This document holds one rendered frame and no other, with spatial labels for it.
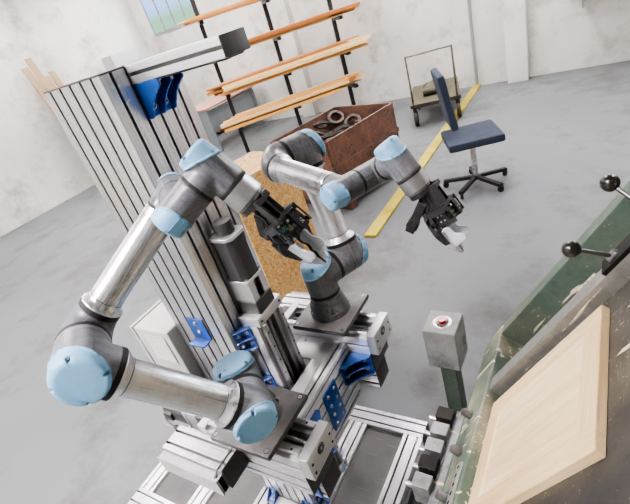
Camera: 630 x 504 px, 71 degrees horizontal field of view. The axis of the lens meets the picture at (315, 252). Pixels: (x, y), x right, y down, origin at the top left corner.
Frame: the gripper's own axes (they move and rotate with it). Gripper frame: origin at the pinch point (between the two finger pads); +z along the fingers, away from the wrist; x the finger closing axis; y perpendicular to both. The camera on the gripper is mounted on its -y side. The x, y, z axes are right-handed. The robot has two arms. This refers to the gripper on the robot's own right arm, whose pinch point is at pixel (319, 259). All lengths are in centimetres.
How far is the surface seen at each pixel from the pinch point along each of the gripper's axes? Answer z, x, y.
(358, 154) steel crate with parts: 74, 226, -306
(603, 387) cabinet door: 48, 3, 35
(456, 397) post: 96, 9, -52
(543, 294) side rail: 68, 38, -5
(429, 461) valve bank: 73, -20, -25
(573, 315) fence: 56, 23, 17
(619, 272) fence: 49, 30, 29
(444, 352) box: 72, 16, -40
